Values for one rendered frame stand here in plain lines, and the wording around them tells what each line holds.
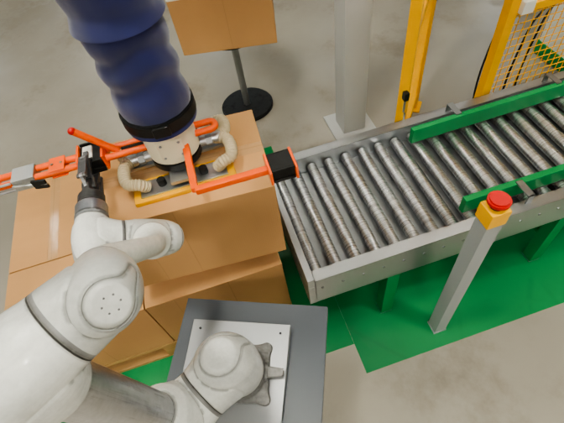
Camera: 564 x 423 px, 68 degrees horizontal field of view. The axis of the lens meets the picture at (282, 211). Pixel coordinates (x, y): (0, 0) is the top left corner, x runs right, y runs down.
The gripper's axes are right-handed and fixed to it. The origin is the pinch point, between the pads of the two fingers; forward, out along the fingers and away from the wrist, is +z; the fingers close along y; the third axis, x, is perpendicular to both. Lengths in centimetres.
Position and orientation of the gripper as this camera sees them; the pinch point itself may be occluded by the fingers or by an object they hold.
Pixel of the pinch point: (91, 158)
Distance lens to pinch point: 146.3
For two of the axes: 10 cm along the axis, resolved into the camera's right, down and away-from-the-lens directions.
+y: 1.1, 5.9, 8.0
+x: 9.5, -3.0, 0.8
